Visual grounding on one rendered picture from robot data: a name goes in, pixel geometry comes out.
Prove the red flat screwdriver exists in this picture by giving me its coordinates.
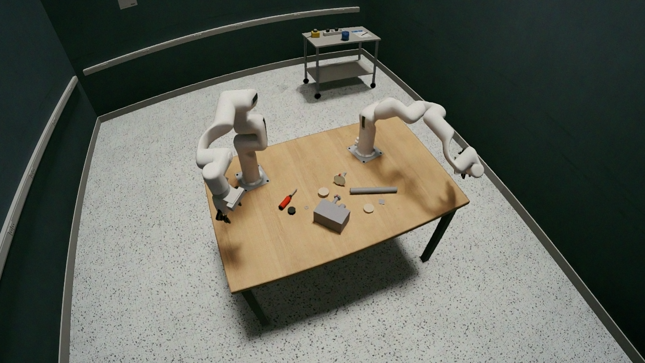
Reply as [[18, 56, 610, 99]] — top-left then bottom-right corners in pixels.
[[279, 189, 297, 210]]

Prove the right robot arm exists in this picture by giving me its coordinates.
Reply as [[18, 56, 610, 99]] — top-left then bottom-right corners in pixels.
[[196, 89, 268, 211]]

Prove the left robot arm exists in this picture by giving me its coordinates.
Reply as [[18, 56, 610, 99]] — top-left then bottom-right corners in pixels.
[[355, 97, 484, 178]]

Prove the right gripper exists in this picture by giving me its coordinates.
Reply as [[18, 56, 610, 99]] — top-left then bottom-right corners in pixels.
[[212, 196, 231, 224]]

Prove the white gear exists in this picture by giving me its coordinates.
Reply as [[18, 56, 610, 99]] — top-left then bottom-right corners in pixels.
[[334, 172, 346, 186]]

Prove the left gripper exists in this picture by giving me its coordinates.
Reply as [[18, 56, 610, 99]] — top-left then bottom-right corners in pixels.
[[458, 148, 467, 179]]

